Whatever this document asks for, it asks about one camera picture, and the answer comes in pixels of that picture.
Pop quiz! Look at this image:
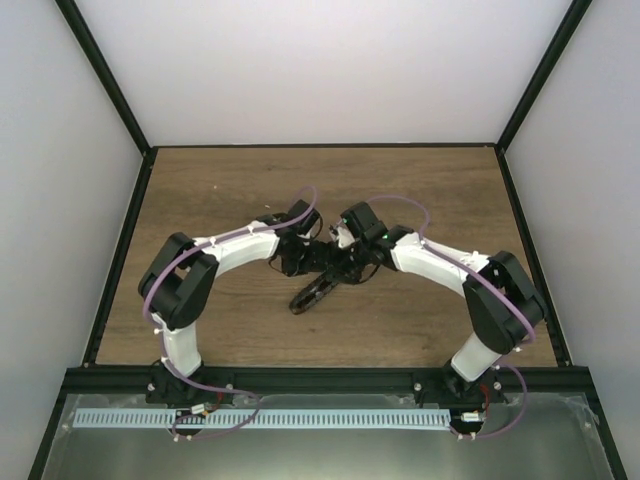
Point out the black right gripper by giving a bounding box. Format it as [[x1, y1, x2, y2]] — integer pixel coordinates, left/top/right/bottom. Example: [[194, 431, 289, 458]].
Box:
[[303, 239, 372, 286]]

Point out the tan glasses case black trim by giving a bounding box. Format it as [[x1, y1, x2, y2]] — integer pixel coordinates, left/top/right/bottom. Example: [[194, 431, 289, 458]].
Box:
[[288, 273, 340, 315]]

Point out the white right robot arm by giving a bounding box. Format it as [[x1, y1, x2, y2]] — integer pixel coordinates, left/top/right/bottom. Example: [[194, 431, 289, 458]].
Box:
[[330, 223, 547, 403]]

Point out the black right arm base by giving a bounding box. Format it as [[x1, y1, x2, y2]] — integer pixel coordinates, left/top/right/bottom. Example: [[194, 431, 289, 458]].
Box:
[[411, 361, 505, 408]]

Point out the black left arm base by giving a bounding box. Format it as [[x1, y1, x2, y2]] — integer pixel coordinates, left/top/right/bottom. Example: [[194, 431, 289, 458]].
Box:
[[145, 360, 236, 405]]

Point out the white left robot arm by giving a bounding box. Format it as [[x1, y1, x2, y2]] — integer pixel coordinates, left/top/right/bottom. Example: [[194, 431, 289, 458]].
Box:
[[138, 210, 321, 404]]

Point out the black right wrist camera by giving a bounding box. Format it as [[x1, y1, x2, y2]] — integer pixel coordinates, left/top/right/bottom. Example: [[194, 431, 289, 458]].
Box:
[[330, 202, 387, 250]]

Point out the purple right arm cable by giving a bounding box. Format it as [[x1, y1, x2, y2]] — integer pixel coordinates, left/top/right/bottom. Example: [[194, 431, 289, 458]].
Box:
[[367, 194, 537, 440]]

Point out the black aluminium frame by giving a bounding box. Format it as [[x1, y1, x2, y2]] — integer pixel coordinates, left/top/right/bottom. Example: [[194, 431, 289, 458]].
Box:
[[29, 0, 629, 480]]

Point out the light blue slotted cable duct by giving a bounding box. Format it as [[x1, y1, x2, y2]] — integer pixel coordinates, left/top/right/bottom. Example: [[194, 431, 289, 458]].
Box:
[[72, 408, 451, 431]]

